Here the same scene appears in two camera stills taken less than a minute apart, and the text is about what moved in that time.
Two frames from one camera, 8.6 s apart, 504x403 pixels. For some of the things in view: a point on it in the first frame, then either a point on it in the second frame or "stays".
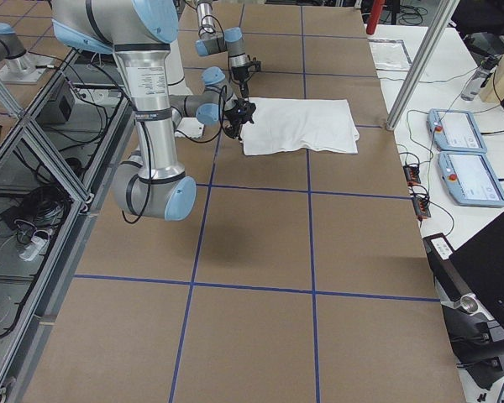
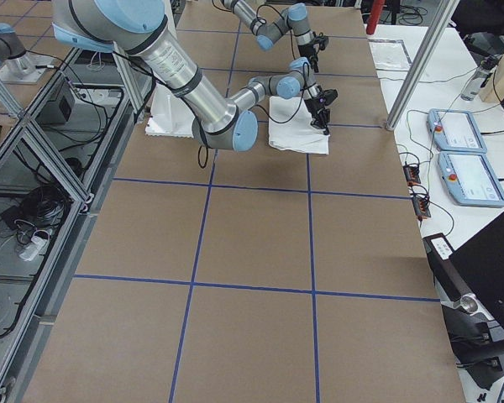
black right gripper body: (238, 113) -> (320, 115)
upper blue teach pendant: (455, 131) stays
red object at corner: (375, 13) stays
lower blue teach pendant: (470, 180) stays
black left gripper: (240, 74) -> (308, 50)
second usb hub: (420, 206) stays
